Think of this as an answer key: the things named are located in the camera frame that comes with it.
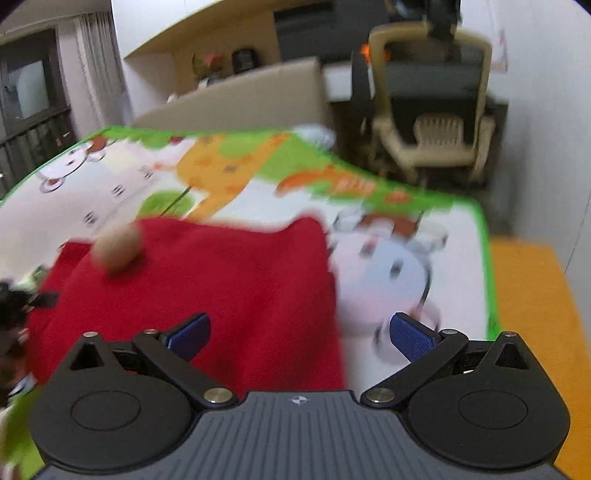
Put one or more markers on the orange floor mat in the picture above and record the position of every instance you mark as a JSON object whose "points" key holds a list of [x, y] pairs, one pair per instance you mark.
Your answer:
{"points": [[534, 299]]}

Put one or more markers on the orange object on desk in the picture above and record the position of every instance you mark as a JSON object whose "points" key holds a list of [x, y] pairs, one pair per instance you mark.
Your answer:
{"points": [[365, 51]]}

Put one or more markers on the potted plant with red leaves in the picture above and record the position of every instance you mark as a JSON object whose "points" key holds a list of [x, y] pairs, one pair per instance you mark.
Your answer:
{"points": [[207, 69]]}

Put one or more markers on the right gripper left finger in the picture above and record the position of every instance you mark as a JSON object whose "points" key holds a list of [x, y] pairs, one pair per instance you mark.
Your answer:
{"points": [[169, 353]]}

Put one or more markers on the black kettle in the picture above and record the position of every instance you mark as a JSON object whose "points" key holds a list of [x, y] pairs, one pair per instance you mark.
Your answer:
{"points": [[244, 60]]}

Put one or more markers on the black monitor screen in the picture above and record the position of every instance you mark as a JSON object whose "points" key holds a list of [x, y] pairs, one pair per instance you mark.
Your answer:
{"points": [[328, 30]]}

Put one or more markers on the beige mesh office chair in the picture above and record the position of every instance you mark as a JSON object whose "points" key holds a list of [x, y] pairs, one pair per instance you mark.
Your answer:
{"points": [[429, 103]]}

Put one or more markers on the colourful cartoon play mat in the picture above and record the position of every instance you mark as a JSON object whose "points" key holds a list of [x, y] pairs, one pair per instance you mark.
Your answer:
{"points": [[398, 249]]}

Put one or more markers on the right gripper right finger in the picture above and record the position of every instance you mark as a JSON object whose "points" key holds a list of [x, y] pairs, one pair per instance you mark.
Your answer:
{"points": [[428, 353]]}

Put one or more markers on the red fleece garment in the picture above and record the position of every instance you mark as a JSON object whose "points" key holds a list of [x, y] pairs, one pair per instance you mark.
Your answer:
{"points": [[270, 297]]}

